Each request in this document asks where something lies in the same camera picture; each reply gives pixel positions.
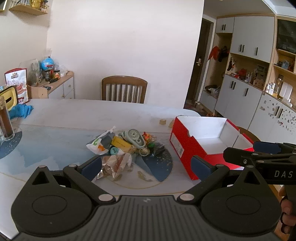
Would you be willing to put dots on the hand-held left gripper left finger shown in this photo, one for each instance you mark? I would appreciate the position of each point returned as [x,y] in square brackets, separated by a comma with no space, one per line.
[91,167]

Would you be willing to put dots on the white green orange plastic bag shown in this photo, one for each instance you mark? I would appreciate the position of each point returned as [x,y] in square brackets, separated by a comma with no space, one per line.
[96,144]

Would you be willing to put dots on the dark jar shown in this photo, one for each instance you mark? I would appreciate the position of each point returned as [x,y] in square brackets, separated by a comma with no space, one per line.
[47,75]
[56,73]

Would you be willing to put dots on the brown cardboard box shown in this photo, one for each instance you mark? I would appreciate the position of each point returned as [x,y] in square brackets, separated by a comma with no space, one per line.
[37,90]

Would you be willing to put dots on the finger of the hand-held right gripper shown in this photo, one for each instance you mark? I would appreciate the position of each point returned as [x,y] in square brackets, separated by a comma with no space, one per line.
[266,147]
[235,155]

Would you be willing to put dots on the wooden sideboard with white drawers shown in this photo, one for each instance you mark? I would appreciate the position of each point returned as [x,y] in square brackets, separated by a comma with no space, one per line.
[62,87]

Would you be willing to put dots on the red and white bag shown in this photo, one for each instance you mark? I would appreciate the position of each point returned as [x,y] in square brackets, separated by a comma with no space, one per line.
[17,84]

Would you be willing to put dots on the orange small toy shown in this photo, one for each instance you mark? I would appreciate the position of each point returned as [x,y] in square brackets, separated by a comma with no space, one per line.
[146,136]

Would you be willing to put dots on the white wall cabinet unit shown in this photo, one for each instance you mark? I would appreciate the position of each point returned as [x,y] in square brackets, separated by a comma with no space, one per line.
[252,34]

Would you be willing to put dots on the blue globe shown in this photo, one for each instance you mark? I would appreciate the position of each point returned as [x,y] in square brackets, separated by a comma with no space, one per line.
[47,63]

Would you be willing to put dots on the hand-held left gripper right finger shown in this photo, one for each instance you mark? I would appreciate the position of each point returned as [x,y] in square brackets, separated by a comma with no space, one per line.
[202,168]

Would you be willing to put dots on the wooden round-back chair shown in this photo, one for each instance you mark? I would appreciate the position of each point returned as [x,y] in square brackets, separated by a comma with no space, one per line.
[248,134]

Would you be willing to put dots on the wooden cylinder block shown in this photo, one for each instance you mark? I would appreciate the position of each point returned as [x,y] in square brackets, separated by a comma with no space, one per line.
[163,121]

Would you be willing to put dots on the red hanging cloth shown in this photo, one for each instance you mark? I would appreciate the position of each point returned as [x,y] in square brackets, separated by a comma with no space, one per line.
[214,53]

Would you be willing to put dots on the black item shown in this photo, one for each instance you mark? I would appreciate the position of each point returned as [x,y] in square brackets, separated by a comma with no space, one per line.
[158,149]

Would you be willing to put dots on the red cardboard shoe box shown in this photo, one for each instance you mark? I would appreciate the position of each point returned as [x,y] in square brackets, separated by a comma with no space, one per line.
[182,139]

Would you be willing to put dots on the brown snack wrapper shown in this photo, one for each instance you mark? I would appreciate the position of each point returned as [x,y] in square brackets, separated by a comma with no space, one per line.
[113,164]

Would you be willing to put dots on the green small ball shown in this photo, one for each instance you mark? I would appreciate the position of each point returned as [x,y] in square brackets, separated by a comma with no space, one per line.
[151,145]

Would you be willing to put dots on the person's right hand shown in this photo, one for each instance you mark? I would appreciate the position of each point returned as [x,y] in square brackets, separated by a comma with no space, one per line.
[288,208]

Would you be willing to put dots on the dark wooden door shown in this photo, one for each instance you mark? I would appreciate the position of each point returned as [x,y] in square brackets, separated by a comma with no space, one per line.
[204,58]

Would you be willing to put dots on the blue cloth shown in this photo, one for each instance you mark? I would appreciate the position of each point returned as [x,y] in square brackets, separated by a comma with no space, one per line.
[20,110]

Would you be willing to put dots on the wooden triangle block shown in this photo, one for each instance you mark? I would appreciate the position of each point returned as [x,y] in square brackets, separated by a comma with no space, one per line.
[172,123]

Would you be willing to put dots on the clear plastic bag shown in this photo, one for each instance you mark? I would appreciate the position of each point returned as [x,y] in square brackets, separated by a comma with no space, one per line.
[32,69]

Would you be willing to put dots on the wooden wall shelf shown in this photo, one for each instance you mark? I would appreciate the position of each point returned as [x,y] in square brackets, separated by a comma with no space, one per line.
[27,9]

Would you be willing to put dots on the teal small item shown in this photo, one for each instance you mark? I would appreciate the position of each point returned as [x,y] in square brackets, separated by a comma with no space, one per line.
[114,150]

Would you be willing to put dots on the wooden slat-back chair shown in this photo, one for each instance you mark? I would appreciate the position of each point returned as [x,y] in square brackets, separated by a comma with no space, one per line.
[124,81]

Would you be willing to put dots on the glass jar with brown contents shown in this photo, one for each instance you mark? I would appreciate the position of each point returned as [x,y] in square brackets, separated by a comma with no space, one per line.
[5,122]

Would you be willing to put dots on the yellow cardboard box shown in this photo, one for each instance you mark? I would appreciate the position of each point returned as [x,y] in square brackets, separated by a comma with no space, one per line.
[120,142]

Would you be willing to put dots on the yellow tissue box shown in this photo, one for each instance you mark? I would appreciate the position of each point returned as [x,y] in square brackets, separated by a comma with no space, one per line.
[9,97]

